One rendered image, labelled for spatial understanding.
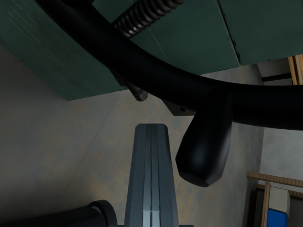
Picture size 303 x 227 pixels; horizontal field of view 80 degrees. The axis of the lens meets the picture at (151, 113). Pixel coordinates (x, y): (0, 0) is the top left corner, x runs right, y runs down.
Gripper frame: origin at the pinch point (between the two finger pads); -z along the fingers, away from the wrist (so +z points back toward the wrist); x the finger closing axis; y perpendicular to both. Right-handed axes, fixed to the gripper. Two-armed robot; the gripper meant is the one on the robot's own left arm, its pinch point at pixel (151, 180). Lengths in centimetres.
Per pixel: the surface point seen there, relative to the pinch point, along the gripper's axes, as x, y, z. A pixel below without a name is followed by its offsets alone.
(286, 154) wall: 218, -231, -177
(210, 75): 13.7, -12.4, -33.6
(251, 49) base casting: 15.0, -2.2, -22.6
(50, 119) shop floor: -41, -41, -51
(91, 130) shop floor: -29, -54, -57
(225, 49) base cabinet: 11.8, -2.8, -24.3
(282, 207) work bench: 162, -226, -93
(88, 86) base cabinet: -20, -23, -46
